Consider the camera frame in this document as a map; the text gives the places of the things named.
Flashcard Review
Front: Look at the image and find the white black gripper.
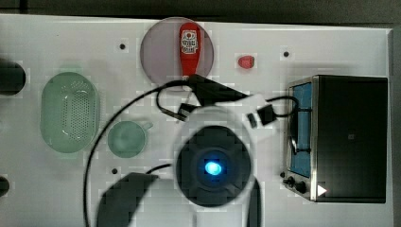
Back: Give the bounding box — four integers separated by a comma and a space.
187, 74, 278, 130

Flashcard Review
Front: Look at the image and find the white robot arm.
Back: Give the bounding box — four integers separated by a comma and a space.
95, 75, 276, 227

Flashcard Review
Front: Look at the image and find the green mug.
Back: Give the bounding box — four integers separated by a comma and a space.
108, 121, 153, 158

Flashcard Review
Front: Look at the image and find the red toy strawberry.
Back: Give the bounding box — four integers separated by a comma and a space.
237, 55, 254, 69

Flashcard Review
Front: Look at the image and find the silver black toaster oven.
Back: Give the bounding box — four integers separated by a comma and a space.
281, 75, 388, 203

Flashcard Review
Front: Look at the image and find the red ketchup bottle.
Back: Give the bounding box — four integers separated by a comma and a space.
179, 23, 201, 77

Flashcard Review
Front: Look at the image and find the grey round plate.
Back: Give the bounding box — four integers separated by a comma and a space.
140, 17, 214, 86

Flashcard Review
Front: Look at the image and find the green oval colander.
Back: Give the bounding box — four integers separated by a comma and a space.
40, 72, 100, 154

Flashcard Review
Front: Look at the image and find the black round pan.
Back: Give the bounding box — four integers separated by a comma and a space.
0, 60, 26, 96

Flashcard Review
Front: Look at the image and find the black cylindrical cup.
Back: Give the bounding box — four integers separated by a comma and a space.
0, 176, 10, 197

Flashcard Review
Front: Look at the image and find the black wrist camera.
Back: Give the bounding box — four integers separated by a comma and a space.
247, 104, 277, 129

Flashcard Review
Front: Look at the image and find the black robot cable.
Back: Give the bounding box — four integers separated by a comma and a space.
82, 79, 190, 227

